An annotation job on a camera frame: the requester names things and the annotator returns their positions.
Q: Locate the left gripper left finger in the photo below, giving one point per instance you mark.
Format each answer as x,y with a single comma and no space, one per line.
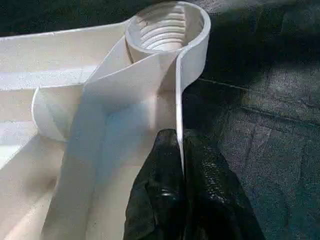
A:
157,195

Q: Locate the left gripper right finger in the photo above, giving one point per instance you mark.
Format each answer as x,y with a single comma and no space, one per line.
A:
215,200

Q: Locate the white plastic table top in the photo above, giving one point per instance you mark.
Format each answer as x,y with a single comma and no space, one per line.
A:
50,125

